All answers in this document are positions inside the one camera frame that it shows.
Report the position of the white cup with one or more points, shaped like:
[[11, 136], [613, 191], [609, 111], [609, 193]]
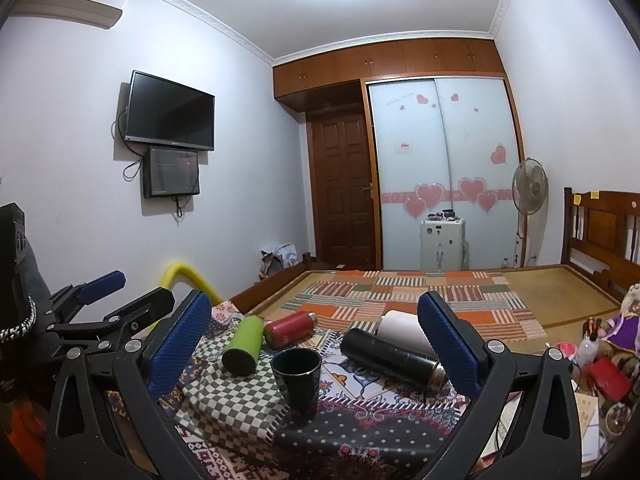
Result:
[[400, 327]]

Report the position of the red box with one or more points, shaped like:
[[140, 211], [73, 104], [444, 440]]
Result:
[[609, 380]]

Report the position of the dark green cup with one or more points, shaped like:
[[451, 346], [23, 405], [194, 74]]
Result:
[[296, 385]]

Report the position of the doll in purple dress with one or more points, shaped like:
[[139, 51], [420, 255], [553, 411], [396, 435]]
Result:
[[627, 322]]

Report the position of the orange cloth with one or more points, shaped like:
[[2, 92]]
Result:
[[22, 435]]

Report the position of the checkered cloth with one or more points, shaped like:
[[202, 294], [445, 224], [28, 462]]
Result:
[[220, 402]]

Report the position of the small wall monitor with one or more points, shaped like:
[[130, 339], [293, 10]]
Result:
[[171, 171]]

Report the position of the red bottle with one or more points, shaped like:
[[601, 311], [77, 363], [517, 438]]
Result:
[[287, 330]]

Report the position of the wooden bed frame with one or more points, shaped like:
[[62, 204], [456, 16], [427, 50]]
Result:
[[606, 225]]

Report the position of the green bottle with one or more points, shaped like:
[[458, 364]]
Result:
[[244, 346]]

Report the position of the floral patterned blanket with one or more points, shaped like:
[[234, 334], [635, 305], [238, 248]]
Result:
[[365, 415]]

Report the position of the small white cabinet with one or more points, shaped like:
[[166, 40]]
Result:
[[442, 245]]

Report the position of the wardrobe with heart stickers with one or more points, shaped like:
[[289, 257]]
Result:
[[440, 150]]

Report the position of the black thermos flask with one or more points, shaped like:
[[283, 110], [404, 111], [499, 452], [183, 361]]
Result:
[[382, 356]]

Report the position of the striped patchwork blanket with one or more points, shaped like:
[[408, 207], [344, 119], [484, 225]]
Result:
[[400, 290]]

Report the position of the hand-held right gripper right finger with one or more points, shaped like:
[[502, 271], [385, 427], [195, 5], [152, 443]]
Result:
[[449, 347]]

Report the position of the standing fan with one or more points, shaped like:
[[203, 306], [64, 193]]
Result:
[[529, 185]]

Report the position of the stack of papers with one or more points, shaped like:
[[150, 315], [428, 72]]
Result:
[[587, 425]]

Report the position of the small white bottle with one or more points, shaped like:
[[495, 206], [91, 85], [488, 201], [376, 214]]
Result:
[[585, 352]]

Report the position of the yellow foam tube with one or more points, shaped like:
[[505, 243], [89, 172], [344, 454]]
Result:
[[192, 277]]

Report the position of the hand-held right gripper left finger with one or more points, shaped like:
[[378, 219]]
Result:
[[179, 345]]

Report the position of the wall-mounted television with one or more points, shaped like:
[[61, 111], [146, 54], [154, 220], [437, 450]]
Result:
[[170, 110]]

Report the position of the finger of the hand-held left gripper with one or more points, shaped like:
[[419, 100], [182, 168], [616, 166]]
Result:
[[142, 310], [105, 285]]

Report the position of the pile of bags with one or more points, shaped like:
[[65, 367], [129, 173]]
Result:
[[280, 257]]

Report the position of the brown wooden door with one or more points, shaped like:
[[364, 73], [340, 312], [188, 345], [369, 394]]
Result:
[[342, 185]]

